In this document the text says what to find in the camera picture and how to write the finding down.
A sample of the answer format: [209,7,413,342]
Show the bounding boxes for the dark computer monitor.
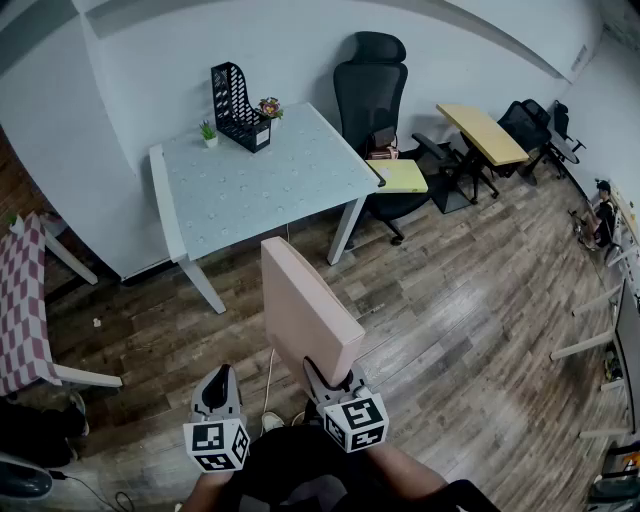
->
[612,278,640,436]

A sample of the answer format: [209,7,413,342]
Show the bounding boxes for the black high-back office chair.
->
[333,30,454,246]

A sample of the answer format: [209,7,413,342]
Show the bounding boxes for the potted pink flowers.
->
[256,96,285,132]

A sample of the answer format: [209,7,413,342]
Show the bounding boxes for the black floor cable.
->
[48,468,134,512]

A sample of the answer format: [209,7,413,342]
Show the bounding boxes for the pale floral tablecloth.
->
[160,102,382,262]

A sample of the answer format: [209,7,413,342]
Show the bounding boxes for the white-legged side table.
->
[39,219,124,389]

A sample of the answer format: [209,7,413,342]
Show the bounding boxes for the white desk frame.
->
[549,219,640,441]

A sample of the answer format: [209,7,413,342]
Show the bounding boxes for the person's black clothing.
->
[219,399,501,512]

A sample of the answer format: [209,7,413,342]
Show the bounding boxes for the person's left forearm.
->
[180,468,237,512]

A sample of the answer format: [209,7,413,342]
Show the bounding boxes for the pink folder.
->
[260,236,367,389]

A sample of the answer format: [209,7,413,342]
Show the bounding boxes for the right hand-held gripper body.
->
[311,385,390,454]

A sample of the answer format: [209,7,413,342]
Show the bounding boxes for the small green potted plant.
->
[198,119,220,149]

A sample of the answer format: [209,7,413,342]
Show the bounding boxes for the person's right forearm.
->
[368,442,451,501]

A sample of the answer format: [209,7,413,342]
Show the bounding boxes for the black mesh file holder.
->
[210,61,273,154]

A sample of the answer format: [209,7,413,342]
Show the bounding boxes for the white table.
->
[148,102,386,315]

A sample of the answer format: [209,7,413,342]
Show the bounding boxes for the pink bag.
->
[369,126,401,161]

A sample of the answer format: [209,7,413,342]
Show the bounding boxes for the black mesh office chair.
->
[497,98,555,187]

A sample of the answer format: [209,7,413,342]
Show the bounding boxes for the grey round fan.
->
[0,452,54,512]

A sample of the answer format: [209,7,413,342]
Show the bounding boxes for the black office chair with armrests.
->
[548,99,587,179]

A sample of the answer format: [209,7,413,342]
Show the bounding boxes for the white floor cable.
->
[259,347,277,436]

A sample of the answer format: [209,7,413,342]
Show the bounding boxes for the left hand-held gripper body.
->
[182,402,251,474]

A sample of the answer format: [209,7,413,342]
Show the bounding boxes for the yellow-top desk with black legs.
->
[432,103,530,215]

